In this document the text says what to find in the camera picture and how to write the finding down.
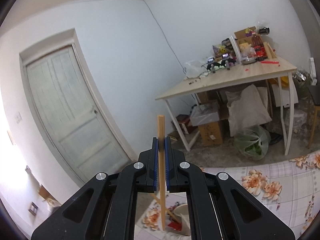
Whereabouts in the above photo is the wooden chair black seat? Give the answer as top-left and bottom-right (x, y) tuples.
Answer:
(308, 85), (320, 148)

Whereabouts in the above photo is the yellow plastic bag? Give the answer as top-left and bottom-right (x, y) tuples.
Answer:
(268, 76), (289, 88)

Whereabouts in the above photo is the wooden top white desk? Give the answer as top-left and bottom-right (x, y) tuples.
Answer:
(156, 56), (297, 155)

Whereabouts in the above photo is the green vegetable plastic bag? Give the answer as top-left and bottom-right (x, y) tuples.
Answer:
(234, 126), (271, 161)

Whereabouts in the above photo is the lone wooden chopstick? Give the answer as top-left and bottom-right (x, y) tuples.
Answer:
(157, 115), (166, 230)

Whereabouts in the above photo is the red oil bottle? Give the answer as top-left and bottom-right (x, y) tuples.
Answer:
(251, 33), (267, 61)

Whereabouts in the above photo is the white panel door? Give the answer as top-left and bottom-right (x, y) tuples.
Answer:
(20, 29), (133, 185)

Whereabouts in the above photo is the metal utensil holder with bag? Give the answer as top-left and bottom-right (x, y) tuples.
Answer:
(165, 202), (191, 237)

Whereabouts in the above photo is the grey white sack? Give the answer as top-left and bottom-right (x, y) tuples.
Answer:
(226, 85), (272, 137)

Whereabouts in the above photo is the floral plastic tablecloth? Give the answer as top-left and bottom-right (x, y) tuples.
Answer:
(134, 150), (319, 239)

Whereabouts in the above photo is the cardboard box under desk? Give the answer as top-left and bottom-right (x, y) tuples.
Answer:
(198, 121), (223, 146)

